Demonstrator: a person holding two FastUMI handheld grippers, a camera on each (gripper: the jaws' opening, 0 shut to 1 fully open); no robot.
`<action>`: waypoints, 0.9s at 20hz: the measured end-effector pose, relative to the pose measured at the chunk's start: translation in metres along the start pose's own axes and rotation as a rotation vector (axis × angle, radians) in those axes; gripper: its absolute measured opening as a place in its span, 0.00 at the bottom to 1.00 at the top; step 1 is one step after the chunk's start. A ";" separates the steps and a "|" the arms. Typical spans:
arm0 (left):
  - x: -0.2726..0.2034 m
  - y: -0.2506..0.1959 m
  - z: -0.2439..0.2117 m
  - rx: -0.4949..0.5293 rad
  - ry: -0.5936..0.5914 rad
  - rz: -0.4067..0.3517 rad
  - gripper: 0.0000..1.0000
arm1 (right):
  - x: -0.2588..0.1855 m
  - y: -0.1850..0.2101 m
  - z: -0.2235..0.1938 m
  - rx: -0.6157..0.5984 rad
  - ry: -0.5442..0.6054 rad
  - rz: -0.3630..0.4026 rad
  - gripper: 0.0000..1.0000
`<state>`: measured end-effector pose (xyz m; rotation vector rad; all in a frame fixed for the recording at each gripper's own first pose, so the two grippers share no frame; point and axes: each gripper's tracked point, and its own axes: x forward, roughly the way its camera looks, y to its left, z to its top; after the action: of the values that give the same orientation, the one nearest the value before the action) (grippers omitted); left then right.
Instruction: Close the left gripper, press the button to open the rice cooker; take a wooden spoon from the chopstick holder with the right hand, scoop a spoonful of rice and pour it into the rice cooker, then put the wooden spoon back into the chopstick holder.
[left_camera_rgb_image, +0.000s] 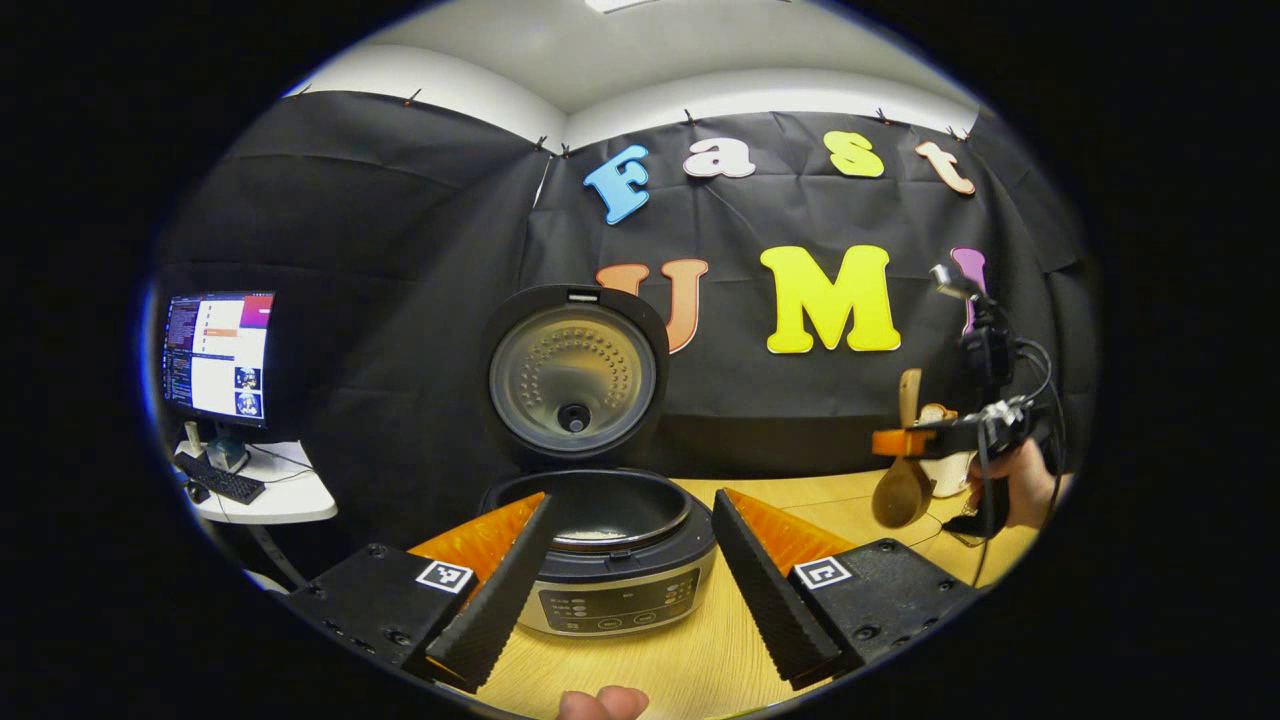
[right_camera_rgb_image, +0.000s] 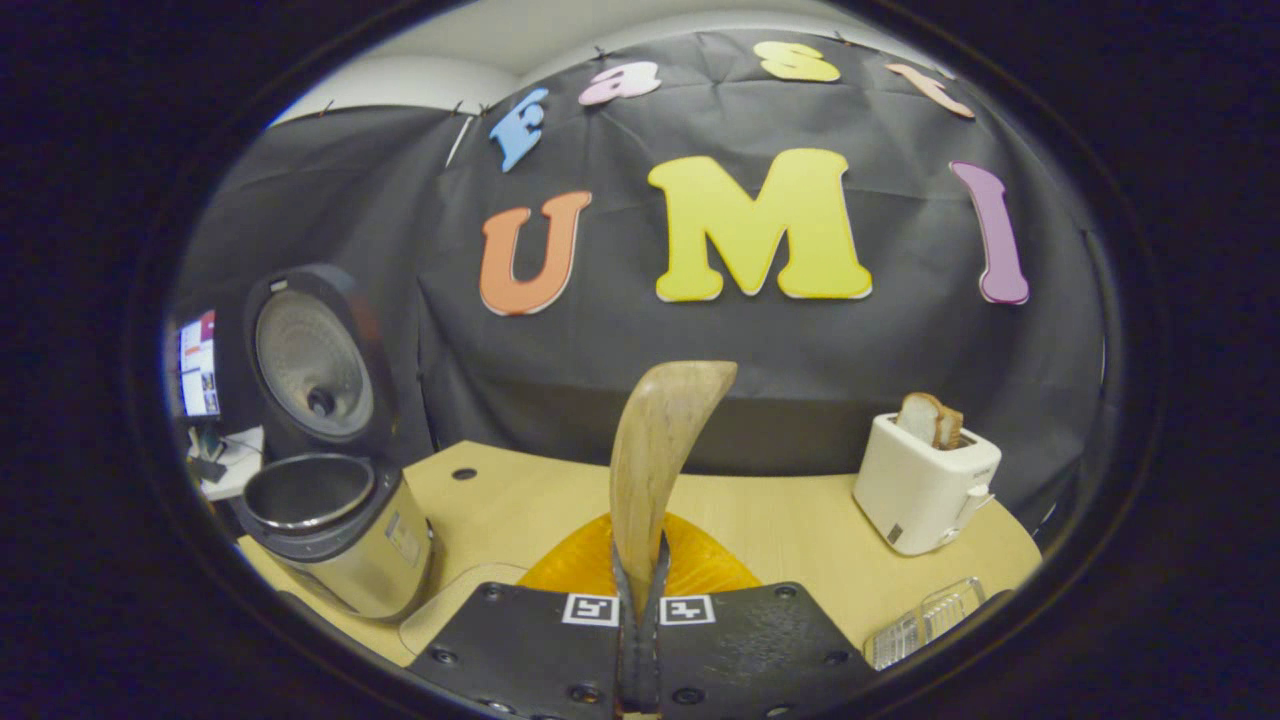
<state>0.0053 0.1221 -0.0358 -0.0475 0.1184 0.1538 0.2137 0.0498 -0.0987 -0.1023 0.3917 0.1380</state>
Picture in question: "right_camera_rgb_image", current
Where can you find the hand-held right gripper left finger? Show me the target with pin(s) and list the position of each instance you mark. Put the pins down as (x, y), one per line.
(530, 650)

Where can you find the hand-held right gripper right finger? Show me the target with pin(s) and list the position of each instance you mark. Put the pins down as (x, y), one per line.
(750, 650)

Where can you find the black silver rice cooker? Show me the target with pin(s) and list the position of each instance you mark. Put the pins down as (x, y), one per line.
(340, 550)

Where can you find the wooden spoon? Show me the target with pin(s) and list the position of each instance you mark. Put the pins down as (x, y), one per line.
(655, 450)

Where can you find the white toaster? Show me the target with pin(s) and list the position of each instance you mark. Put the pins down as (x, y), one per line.
(920, 500)

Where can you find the black backdrop cloth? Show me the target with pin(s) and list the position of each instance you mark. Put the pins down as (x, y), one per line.
(800, 380)

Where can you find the toasted bread slice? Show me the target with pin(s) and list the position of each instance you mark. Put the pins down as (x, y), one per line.
(918, 418)
(952, 428)

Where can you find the white side table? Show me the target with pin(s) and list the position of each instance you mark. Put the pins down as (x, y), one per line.
(245, 450)

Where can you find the computer monitor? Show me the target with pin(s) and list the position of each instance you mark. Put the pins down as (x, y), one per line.
(200, 365)

